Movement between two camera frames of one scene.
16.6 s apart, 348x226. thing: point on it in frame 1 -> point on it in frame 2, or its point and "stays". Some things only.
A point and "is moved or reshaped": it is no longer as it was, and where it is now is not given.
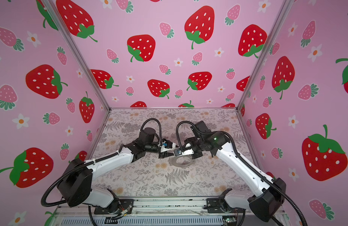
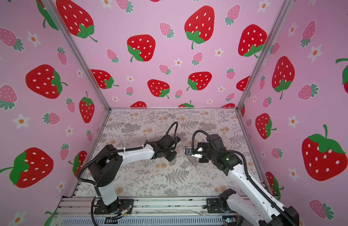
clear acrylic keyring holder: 183,161 is moved or reshaped
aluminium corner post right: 278,24 stays
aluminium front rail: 172,207 stays
